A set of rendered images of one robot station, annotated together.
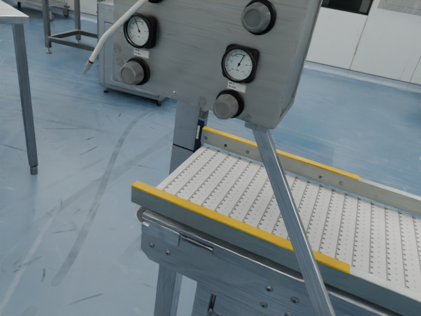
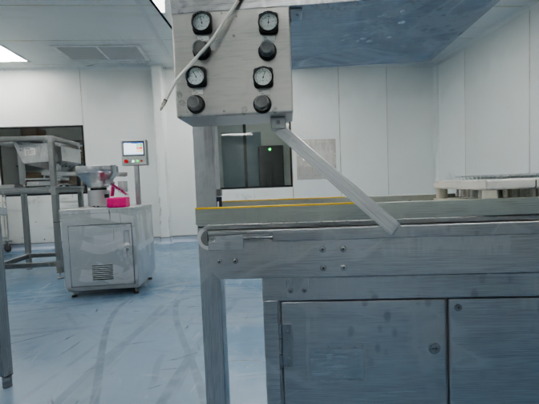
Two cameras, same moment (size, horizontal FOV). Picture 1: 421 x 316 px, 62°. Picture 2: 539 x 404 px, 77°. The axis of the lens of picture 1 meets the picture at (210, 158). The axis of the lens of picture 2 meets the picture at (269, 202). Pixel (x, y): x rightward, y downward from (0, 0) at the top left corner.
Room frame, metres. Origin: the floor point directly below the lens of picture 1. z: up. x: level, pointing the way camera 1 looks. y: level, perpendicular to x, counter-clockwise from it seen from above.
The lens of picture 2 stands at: (-0.24, 0.15, 0.91)
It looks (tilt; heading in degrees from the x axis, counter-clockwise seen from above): 3 degrees down; 345
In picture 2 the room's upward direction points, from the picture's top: 2 degrees counter-clockwise
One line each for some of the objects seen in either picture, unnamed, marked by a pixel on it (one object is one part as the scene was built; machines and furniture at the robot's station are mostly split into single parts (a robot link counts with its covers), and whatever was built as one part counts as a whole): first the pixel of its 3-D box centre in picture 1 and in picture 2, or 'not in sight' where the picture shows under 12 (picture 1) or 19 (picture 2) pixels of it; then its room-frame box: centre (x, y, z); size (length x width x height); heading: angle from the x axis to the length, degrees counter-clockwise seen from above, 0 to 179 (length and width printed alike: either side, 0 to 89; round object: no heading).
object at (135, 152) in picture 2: not in sight; (135, 172); (3.29, 0.52, 1.07); 0.23 x 0.10 x 0.62; 79
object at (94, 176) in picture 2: not in sight; (105, 186); (3.25, 0.79, 0.95); 0.49 x 0.36 x 0.37; 79
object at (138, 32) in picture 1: (140, 31); (196, 76); (0.41, 0.10, 1.11); 0.04 x 0.01 x 0.04; 71
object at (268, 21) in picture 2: not in sight; (268, 22); (0.37, -0.03, 1.20); 0.04 x 0.01 x 0.04; 71
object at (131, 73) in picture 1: (132, 68); (194, 100); (0.41, 0.11, 1.07); 0.03 x 0.02 x 0.04; 71
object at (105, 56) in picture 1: (145, 51); (112, 247); (3.18, 0.75, 0.38); 0.63 x 0.57 x 0.76; 79
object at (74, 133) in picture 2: not in sight; (42, 160); (6.06, 2.20, 1.43); 1.32 x 0.01 x 1.11; 79
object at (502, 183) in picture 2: not in sight; (510, 182); (0.37, -0.59, 0.89); 0.25 x 0.24 x 0.02; 161
